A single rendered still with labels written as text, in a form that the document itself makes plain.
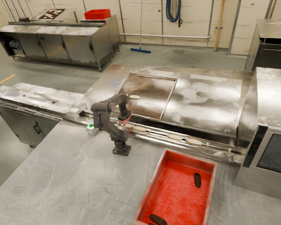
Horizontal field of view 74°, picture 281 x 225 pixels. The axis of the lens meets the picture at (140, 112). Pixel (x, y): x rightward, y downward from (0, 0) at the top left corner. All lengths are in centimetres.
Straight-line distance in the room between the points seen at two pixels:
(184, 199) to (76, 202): 62
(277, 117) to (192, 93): 83
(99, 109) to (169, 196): 63
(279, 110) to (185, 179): 62
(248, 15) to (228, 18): 47
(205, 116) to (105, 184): 86
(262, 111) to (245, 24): 359
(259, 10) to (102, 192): 404
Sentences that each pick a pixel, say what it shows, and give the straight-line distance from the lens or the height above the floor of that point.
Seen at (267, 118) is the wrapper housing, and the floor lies 130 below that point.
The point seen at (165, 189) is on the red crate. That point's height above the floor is 82.
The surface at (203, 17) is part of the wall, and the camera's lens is 479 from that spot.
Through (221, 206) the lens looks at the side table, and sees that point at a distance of 120.
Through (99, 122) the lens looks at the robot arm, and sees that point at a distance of 95.
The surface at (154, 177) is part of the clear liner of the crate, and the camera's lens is 112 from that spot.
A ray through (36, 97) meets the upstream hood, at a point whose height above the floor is 92.
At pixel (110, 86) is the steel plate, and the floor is 82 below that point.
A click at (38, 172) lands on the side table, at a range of 151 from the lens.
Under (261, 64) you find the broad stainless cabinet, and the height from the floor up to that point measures 69.
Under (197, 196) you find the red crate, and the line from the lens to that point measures 119.
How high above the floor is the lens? 188
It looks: 40 degrees down
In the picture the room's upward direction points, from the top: 8 degrees counter-clockwise
